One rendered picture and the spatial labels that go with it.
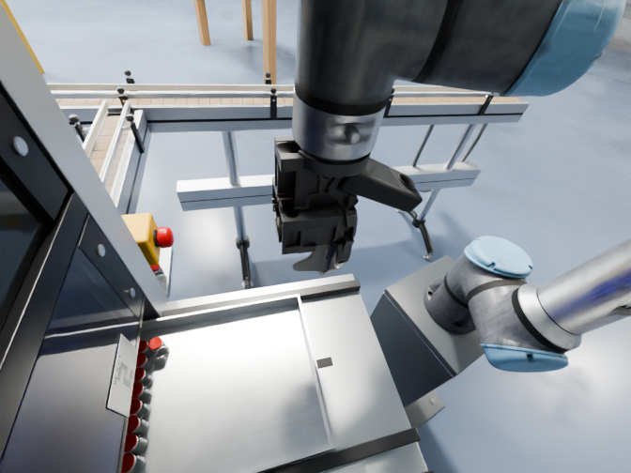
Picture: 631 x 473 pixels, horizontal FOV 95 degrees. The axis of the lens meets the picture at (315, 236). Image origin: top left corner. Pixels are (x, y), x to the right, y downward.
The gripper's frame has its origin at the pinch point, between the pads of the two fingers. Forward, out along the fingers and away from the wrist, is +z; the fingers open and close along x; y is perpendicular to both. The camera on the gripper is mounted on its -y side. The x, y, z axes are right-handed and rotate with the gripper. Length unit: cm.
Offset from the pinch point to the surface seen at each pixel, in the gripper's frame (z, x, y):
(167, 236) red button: 8.6, -16.9, 24.5
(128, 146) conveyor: 16, -59, 40
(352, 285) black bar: 19.6, -6.6, -10.5
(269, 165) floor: 110, -175, -15
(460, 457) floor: 110, 31, -65
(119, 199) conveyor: 17, -38, 38
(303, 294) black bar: 19.6, -6.6, 0.4
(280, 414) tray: 21.4, 13.5, 8.6
